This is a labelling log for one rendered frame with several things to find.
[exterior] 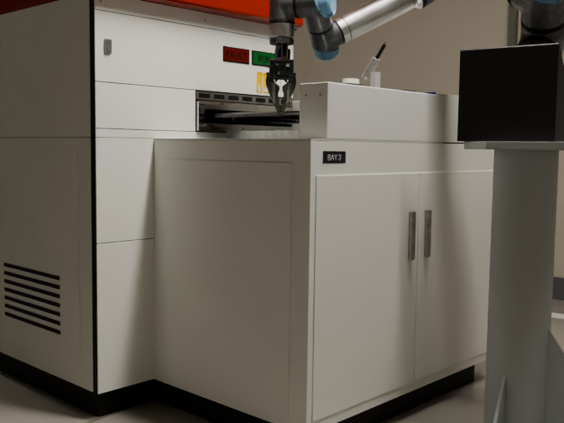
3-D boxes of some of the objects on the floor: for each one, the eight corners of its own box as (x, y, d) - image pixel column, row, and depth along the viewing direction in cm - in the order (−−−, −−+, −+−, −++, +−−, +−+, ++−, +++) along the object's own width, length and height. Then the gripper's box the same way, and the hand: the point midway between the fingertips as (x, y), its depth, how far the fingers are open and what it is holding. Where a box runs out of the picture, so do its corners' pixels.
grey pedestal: (675, 455, 192) (694, 143, 185) (649, 524, 157) (671, 141, 149) (487, 412, 222) (497, 143, 214) (428, 462, 186) (438, 140, 179)
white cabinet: (154, 405, 225) (153, 139, 217) (347, 346, 294) (351, 143, 287) (310, 470, 181) (315, 140, 174) (493, 383, 251) (502, 144, 244)
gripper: (266, 37, 208) (265, 112, 210) (297, 37, 208) (296, 112, 210) (266, 41, 216) (265, 112, 218) (296, 41, 216) (295, 113, 218)
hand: (280, 108), depth 217 cm, fingers closed
